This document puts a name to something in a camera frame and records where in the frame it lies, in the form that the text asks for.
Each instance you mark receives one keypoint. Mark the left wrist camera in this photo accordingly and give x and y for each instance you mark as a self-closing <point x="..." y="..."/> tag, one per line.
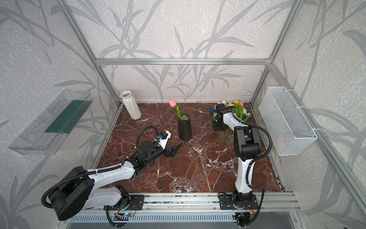
<point x="163" y="138"/>

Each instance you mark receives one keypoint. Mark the clear plastic wall tray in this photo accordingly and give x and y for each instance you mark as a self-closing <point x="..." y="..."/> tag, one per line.
<point x="46" y="134"/>

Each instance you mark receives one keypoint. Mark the white wire mesh basket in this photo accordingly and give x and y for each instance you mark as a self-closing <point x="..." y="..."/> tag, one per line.
<point x="284" y="118"/>

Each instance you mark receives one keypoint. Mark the pink tulip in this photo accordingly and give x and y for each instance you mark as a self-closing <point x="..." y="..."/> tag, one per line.
<point x="173" y="104"/>

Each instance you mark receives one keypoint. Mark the black cylindrical vase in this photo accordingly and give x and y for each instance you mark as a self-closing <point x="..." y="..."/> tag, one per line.
<point x="184" y="128"/>

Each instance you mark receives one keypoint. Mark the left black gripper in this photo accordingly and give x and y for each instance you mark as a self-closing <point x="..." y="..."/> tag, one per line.
<point x="167" y="151"/>

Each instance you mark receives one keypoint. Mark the horizontal aluminium frame bar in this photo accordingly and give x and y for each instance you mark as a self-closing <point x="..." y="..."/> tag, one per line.
<point x="162" y="61"/>

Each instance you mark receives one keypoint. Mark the bunch of remaining tulips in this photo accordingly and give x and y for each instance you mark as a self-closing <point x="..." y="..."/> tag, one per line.
<point x="237" y="113"/>

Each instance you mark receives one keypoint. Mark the white ribbed vase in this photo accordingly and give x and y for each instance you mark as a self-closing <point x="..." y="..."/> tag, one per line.
<point x="131" y="105"/>

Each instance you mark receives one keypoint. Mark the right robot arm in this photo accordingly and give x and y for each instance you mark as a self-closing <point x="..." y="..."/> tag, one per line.
<point x="247" y="146"/>

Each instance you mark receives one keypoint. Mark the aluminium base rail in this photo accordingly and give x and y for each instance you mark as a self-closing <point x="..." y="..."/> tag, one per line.
<point x="185" y="207"/>

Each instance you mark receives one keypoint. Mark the pink object in basket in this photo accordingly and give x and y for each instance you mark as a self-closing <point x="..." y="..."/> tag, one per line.
<point x="280" y="144"/>

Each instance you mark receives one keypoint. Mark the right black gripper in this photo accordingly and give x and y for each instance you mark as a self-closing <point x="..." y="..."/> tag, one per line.
<point x="218" y="124"/>

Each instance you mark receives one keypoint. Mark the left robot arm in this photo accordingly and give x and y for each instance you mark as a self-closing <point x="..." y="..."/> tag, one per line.
<point x="86" y="189"/>

